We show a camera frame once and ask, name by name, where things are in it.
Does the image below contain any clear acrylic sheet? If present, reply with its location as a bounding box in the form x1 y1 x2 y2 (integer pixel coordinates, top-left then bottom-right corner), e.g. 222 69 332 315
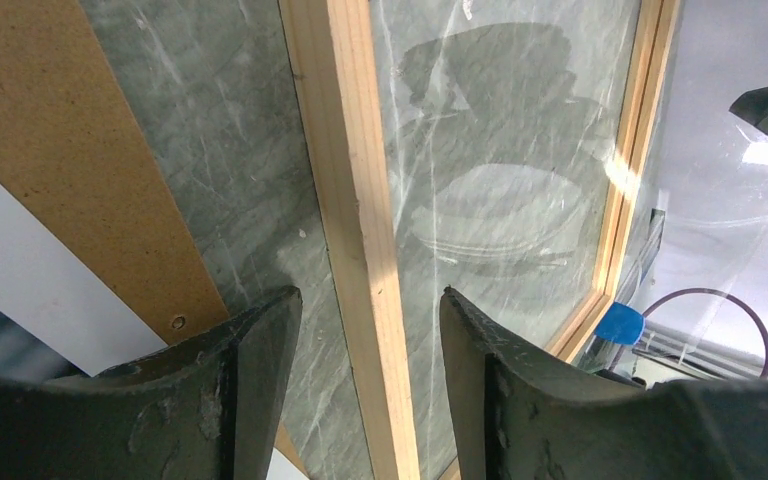
371 1 768 374

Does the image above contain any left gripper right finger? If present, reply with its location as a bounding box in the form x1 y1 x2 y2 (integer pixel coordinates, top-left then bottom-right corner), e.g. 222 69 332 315
439 288 768 479

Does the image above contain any brown backing board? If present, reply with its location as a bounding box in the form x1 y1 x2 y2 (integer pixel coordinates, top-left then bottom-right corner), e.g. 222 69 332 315
0 1 235 346

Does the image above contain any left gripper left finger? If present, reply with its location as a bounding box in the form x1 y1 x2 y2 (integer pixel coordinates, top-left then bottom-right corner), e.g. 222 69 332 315
0 286 302 479

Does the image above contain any light wooden picture frame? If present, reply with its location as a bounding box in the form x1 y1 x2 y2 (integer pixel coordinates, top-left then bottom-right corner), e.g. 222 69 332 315
279 1 682 479

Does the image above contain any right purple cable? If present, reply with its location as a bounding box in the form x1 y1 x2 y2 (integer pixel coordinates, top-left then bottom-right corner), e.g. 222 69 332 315
609 287 768 380

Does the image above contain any small blue clip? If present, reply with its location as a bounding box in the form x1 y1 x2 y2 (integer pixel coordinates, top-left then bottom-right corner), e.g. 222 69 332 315
593 302 646 346

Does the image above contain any printed photo of people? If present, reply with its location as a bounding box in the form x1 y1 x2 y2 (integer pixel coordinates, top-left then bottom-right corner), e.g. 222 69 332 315
0 184 170 377

